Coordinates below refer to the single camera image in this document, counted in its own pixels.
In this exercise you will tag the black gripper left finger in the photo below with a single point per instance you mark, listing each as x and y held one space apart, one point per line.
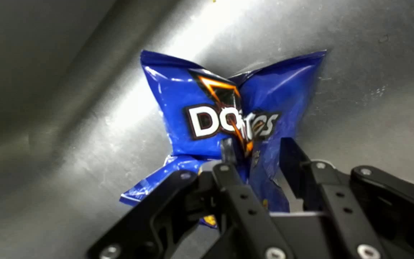
238 202

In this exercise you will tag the blue Doritos chip packet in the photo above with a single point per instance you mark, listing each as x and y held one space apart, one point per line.
183 105

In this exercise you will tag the stainless steel double sink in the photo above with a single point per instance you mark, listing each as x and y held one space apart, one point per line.
64 120

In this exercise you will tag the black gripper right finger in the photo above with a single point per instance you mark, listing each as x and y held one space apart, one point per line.
341 206

